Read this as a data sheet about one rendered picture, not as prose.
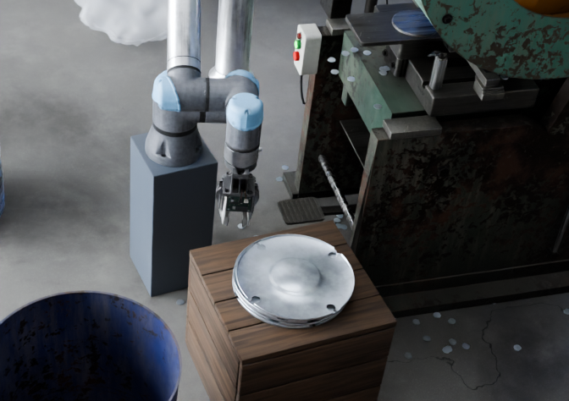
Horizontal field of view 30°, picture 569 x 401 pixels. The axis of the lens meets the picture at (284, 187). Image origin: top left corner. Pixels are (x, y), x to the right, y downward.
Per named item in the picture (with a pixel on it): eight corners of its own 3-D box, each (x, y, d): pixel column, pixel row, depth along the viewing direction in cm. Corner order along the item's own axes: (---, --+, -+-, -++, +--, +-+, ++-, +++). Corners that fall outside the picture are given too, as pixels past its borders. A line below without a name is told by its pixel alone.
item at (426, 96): (428, 117, 270) (433, 98, 266) (370, 23, 302) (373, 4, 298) (534, 107, 278) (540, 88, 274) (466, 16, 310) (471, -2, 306)
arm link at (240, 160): (225, 131, 233) (262, 134, 234) (223, 147, 236) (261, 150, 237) (224, 152, 227) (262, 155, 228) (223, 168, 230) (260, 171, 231)
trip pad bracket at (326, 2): (324, 55, 310) (333, -4, 297) (315, 36, 317) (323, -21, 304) (344, 53, 312) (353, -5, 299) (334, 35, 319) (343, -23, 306)
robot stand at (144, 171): (151, 297, 301) (153, 176, 272) (129, 255, 313) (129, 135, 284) (209, 282, 308) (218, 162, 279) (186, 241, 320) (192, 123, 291)
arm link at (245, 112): (262, 89, 227) (266, 112, 221) (259, 129, 234) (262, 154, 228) (226, 88, 226) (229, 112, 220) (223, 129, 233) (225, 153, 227)
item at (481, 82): (481, 101, 268) (490, 67, 261) (455, 63, 280) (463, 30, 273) (503, 98, 269) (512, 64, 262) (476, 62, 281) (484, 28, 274)
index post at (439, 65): (432, 90, 269) (439, 58, 263) (427, 83, 271) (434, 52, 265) (442, 89, 270) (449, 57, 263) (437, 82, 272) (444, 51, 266)
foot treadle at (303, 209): (284, 236, 310) (286, 222, 306) (275, 213, 317) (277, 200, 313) (468, 213, 325) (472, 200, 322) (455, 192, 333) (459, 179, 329)
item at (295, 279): (378, 286, 259) (378, 283, 259) (290, 340, 243) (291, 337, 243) (299, 221, 274) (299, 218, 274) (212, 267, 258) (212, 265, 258)
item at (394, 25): (354, 85, 277) (361, 41, 268) (338, 55, 287) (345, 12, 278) (442, 78, 284) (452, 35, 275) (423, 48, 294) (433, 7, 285)
